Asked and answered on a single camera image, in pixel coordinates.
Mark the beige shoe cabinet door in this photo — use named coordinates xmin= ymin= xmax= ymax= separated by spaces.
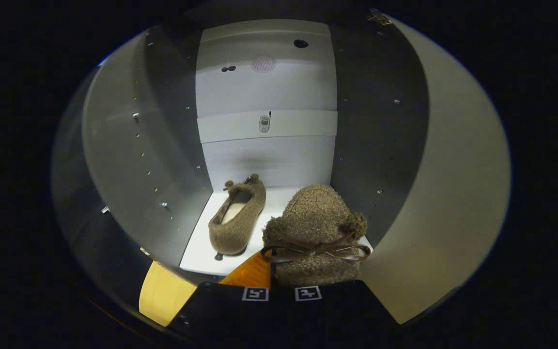
xmin=359 ymin=17 xmax=512 ymax=325

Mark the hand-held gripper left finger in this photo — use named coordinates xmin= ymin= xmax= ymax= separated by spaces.
xmin=167 ymin=249 xmax=282 ymax=342

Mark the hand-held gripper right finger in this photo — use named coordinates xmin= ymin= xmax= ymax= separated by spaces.
xmin=279 ymin=280 xmax=401 ymax=342

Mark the brown fuzzy slipper shoe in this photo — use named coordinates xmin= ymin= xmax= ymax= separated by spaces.
xmin=208 ymin=174 xmax=267 ymax=256
xmin=261 ymin=183 xmax=372 ymax=287

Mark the grey shoe cabinet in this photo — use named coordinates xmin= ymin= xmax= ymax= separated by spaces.
xmin=51 ymin=10 xmax=432 ymax=311

